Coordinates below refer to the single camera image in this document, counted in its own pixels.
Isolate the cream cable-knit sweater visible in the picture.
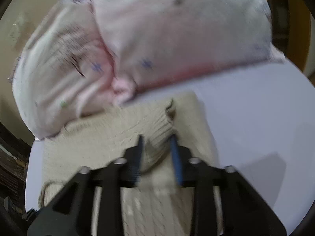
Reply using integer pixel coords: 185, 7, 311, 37
38, 92, 215, 235

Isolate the pink floral pillow with tree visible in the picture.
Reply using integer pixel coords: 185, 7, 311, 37
11, 0, 135, 139

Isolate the pink floral pillow with stars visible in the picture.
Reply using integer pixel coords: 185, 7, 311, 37
91, 0, 285, 104

